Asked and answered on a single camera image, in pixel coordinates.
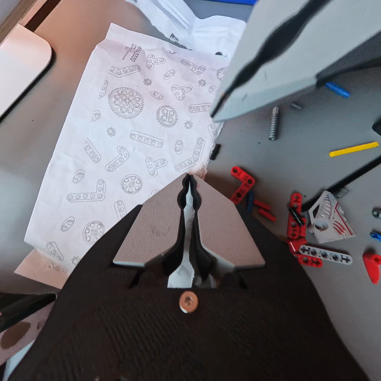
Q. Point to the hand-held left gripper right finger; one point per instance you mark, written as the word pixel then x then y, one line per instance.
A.
pixel 229 235

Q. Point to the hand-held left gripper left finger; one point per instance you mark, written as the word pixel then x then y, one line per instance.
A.
pixel 148 235

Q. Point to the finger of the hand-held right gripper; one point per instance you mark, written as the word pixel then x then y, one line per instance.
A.
pixel 262 23
pixel 297 68

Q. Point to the red lego beam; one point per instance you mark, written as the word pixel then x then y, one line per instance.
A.
pixel 306 256
pixel 296 202

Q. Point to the printed paper bag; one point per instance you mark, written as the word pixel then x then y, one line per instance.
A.
pixel 119 148

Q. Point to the blue lego pin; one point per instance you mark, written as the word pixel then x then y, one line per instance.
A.
pixel 376 235
pixel 251 199
pixel 337 90

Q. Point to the red lego pin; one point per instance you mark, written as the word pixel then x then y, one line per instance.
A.
pixel 267 215
pixel 262 204

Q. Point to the lego spring shock absorber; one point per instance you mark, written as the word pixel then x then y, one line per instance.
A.
pixel 273 125

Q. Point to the black lego pin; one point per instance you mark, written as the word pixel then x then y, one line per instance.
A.
pixel 297 216
pixel 215 151

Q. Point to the yellow lego axle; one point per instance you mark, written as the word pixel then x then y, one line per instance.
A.
pixel 354 149

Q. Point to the printed grey lego panel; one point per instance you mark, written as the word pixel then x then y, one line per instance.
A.
pixel 330 217

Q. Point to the light grey lego beam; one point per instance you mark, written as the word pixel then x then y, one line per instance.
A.
pixel 330 255

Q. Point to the long black lego axle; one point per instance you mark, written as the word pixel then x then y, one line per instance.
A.
pixel 351 181

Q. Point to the red lego claw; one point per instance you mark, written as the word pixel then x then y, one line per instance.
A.
pixel 372 265

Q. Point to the black lego set box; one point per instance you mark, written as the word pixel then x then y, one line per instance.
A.
pixel 17 327

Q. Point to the plain white paper bag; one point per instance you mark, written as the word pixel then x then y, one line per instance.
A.
pixel 184 17

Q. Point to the instruction sheet on stand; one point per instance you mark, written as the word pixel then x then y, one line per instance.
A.
pixel 20 65

